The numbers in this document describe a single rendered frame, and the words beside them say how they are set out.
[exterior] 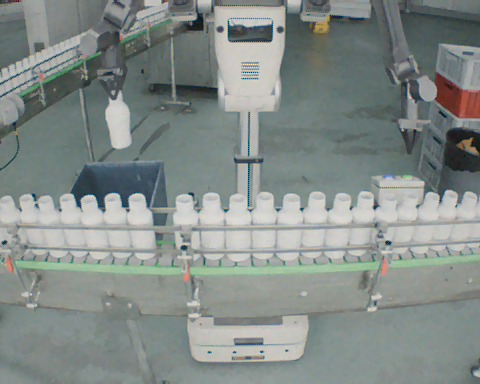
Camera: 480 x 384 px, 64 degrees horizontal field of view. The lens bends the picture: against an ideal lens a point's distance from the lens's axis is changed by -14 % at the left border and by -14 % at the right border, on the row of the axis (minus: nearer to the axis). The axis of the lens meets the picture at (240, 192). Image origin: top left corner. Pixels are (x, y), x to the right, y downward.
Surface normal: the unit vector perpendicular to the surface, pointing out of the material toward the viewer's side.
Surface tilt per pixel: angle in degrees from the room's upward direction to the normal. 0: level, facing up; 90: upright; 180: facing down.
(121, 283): 90
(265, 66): 90
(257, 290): 90
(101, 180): 90
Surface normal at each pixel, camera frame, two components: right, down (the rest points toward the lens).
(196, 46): -0.29, 0.52
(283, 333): 0.01, -0.44
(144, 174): 0.02, 0.55
